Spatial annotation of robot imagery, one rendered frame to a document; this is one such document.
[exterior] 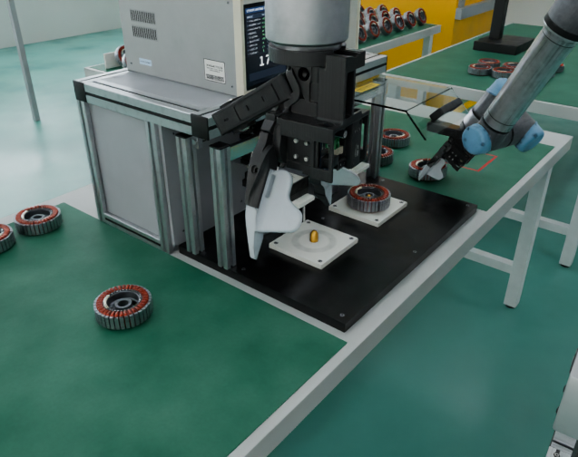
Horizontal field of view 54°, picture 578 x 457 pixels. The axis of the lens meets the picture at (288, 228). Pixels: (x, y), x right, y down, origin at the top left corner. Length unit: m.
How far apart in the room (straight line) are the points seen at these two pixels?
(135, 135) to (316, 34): 0.86
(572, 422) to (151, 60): 1.11
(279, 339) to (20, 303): 0.55
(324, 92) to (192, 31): 0.79
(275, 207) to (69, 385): 0.63
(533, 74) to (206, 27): 0.70
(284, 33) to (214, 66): 0.75
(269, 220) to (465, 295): 2.09
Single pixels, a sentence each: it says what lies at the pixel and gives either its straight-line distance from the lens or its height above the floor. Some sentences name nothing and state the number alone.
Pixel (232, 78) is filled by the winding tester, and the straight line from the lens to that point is 1.22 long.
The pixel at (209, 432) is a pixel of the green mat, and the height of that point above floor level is 0.75.
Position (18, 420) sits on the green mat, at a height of 0.75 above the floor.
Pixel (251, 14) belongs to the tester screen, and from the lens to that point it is 1.20.
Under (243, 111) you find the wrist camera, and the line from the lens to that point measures 0.58.
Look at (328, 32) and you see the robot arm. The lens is 0.51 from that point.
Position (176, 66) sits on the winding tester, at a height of 1.15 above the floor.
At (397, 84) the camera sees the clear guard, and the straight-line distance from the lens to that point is 1.53.
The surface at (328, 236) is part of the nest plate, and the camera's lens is 1.35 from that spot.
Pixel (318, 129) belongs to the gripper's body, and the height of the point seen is 1.29.
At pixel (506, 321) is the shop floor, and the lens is 2.49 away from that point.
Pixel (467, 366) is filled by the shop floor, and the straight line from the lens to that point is 2.23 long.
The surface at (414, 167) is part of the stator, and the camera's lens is 1.74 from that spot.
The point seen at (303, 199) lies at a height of 0.88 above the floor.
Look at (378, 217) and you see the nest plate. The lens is 1.45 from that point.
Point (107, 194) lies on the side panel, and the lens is 1.51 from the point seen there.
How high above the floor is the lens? 1.46
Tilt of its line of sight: 29 degrees down
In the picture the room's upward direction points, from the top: straight up
